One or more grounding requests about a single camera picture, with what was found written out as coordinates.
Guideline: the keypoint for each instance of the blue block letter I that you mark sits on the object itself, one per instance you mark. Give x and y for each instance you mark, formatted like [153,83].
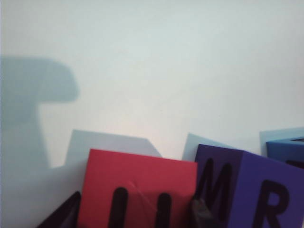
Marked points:
[278,149]

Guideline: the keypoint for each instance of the red block letter U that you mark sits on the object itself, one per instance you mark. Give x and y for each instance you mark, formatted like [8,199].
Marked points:
[142,171]

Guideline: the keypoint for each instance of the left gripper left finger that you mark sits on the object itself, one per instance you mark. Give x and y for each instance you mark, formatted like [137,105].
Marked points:
[69,213]

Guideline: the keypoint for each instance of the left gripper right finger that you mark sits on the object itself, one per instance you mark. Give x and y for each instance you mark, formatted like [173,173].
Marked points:
[202,216]

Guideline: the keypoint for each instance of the purple block letter R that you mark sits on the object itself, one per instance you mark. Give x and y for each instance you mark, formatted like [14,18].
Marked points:
[251,171]

